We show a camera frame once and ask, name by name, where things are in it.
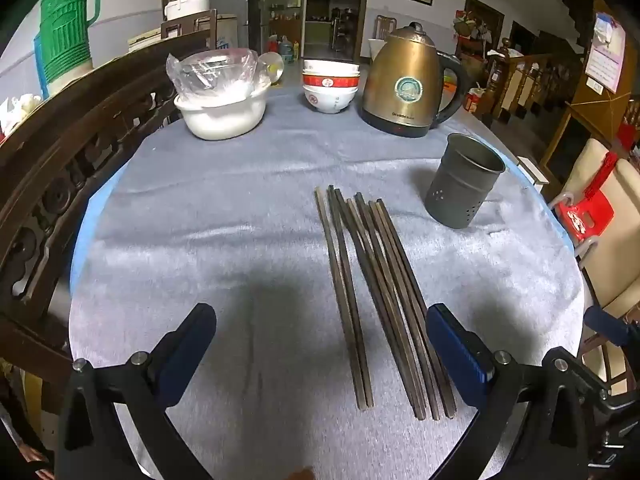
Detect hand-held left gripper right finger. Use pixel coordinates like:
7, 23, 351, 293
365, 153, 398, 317
426, 303, 603, 480

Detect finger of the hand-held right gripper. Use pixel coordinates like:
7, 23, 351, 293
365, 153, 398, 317
582, 305, 640, 361

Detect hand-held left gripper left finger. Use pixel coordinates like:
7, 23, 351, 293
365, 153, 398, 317
57, 303, 218, 480

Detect row of dark chopsticks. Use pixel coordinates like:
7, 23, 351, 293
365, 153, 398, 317
314, 185, 458, 421

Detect grey metal chopstick holder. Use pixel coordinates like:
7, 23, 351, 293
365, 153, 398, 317
425, 133, 507, 228

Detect cream chair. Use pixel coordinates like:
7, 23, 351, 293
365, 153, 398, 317
547, 137, 640, 396

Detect red plastic stool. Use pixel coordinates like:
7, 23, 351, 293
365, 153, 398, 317
557, 152, 617, 242

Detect grey tablecloth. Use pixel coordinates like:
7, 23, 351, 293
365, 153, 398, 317
69, 80, 587, 480

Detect small white stand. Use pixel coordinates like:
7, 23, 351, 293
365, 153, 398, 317
516, 156, 552, 187

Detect carved dark wooden chair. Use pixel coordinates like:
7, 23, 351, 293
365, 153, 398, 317
0, 30, 211, 401

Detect golden electric kettle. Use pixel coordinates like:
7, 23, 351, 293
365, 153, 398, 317
361, 22, 473, 138

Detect plastic wrapped bowl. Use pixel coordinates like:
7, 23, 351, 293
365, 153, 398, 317
167, 47, 273, 107

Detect white bowl with red mark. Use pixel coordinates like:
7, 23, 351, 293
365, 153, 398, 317
303, 85, 359, 115

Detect white plastic bags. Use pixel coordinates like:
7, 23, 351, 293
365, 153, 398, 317
0, 93, 45, 138

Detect red banded white bowl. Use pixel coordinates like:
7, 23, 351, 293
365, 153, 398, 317
302, 72, 361, 92

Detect plain white bowl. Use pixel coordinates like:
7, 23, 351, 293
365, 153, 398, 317
303, 59, 361, 77

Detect blue container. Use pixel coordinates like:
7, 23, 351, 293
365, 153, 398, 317
32, 35, 52, 101

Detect white chest freezer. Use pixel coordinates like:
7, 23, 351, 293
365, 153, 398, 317
127, 12, 239, 55

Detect brown wooden chair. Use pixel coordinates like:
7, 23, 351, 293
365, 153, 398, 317
375, 15, 399, 42

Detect white lidded pot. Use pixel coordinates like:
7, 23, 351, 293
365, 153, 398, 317
165, 0, 211, 23

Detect green thermos jug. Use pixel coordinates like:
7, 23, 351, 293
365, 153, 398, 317
39, 0, 103, 96

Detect shelf cabinet with bottles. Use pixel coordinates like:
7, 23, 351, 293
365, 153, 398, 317
262, 0, 306, 60

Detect wall calendar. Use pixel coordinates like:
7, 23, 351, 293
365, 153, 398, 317
585, 12, 627, 93

